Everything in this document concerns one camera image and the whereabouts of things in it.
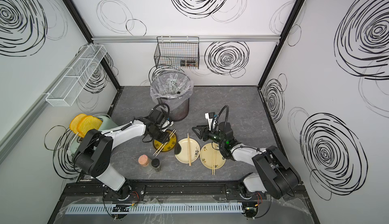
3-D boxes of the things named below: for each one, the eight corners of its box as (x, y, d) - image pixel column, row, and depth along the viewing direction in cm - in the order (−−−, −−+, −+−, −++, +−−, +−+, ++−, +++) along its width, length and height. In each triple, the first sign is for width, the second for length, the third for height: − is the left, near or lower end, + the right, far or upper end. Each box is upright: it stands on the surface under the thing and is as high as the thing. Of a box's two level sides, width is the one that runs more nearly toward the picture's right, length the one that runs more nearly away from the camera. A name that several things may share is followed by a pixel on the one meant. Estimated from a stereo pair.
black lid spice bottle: (155, 171, 82) (150, 165, 74) (156, 164, 84) (152, 158, 76) (161, 171, 82) (157, 165, 74) (162, 164, 84) (159, 158, 76)
